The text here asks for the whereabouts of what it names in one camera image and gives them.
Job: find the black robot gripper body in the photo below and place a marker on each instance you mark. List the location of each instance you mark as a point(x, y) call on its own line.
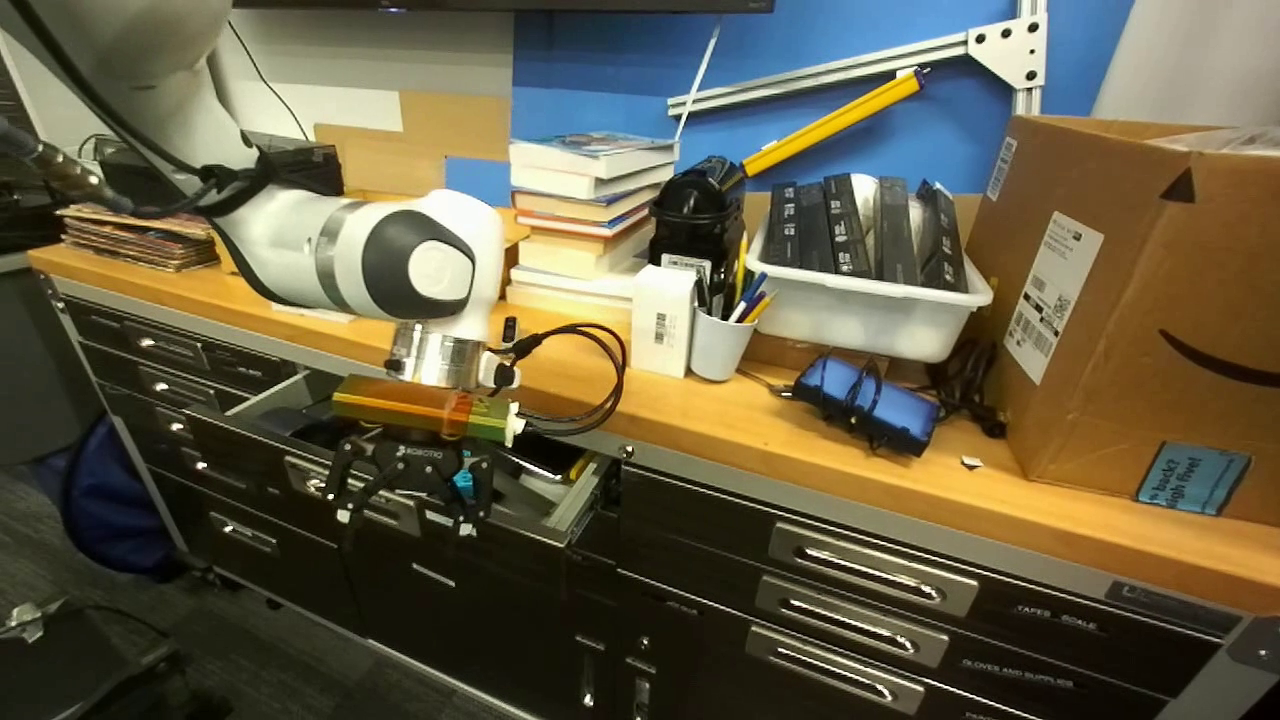
point(404, 465)

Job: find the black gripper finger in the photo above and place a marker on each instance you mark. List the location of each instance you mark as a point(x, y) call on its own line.
point(345, 502)
point(466, 514)

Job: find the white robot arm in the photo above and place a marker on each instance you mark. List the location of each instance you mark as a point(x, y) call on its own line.
point(361, 252)

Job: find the open black drawer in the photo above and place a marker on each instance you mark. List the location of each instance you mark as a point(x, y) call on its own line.
point(267, 461)

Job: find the black notebook in drawer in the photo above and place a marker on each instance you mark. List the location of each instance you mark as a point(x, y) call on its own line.
point(540, 461)

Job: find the small black and white object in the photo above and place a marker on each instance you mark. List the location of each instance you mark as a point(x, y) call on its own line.
point(508, 329)

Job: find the black drawer cabinet with labels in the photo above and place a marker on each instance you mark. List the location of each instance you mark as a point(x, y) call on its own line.
point(853, 626)

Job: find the dark blue bag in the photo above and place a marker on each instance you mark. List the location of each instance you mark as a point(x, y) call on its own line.
point(112, 502)

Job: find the white upright box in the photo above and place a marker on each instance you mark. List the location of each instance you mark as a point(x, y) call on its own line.
point(660, 321)

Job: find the white pen cup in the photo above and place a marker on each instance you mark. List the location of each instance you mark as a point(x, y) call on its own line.
point(717, 346)

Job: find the brown stacked boards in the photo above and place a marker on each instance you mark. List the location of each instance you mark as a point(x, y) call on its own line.
point(133, 236)

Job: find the blue pen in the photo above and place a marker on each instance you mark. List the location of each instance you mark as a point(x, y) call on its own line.
point(753, 292)

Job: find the yellow pen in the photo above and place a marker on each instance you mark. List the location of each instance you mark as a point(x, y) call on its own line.
point(737, 274)

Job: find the grey cover book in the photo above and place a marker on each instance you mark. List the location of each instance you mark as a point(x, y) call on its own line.
point(598, 152)

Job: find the black round device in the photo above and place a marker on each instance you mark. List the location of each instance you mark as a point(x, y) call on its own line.
point(695, 215)

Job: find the blue and black device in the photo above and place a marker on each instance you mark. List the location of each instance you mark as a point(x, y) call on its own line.
point(871, 400)

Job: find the black ribbed module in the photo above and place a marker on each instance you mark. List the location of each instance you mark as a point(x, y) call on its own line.
point(888, 230)
point(843, 222)
point(943, 236)
point(785, 227)

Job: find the white plastic bin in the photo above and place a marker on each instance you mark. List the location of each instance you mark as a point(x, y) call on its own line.
point(866, 312)

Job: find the tiny white part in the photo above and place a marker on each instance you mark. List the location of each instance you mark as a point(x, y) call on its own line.
point(968, 461)

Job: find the yellow black-tipped bar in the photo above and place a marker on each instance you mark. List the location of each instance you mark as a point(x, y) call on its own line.
point(833, 122)

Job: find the large cardboard shipping box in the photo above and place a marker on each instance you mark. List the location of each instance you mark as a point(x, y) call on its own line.
point(1146, 307)

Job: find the aluminium frame bracket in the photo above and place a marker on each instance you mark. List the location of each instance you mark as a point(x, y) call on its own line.
point(880, 62)

